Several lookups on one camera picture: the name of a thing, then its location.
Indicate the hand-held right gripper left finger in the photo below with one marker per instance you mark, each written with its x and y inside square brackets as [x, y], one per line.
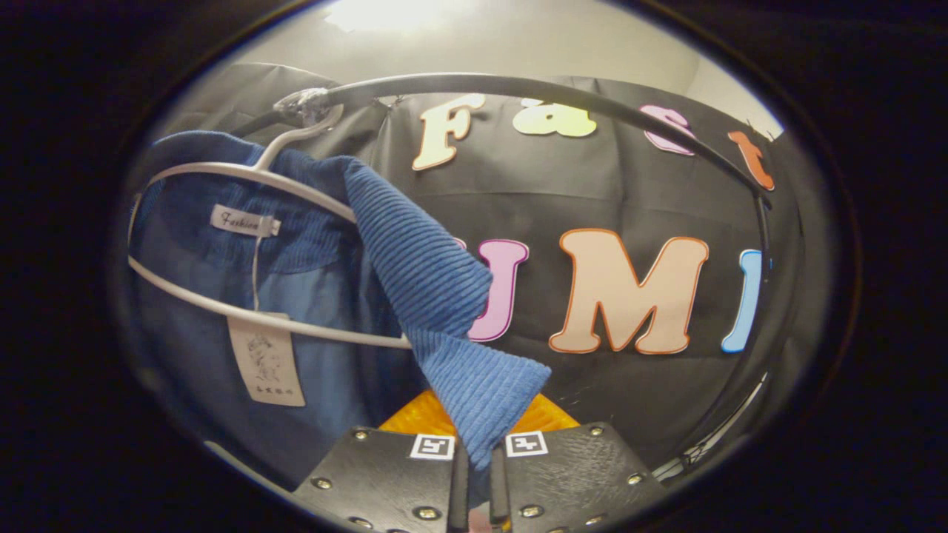
[385, 477]

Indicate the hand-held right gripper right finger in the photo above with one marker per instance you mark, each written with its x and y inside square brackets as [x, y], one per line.
[570, 477]

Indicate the black clothes rack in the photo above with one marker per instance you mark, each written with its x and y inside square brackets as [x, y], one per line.
[474, 81]

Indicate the white hanger with taped hook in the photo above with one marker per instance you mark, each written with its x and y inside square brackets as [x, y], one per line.
[215, 168]

